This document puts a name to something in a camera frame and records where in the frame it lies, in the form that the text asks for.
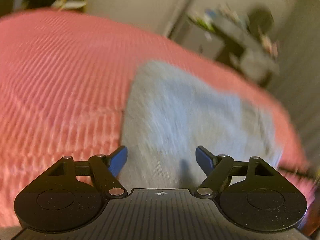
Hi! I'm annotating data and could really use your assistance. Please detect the grey sweatpants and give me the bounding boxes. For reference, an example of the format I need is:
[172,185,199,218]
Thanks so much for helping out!
[119,61,283,190]

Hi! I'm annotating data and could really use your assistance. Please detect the grey drawer cabinet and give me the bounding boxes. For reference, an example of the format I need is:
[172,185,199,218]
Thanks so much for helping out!
[171,17,225,60]

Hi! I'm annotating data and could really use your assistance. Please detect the round black mirror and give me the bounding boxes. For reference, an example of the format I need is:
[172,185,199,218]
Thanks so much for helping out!
[247,6,274,38]

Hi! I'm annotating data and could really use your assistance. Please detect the grey vanity desk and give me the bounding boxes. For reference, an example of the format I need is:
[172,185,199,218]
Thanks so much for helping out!
[212,16,280,83]

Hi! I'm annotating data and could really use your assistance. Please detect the pink ribbed bedspread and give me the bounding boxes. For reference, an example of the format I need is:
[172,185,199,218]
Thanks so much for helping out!
[1,9,308,228]

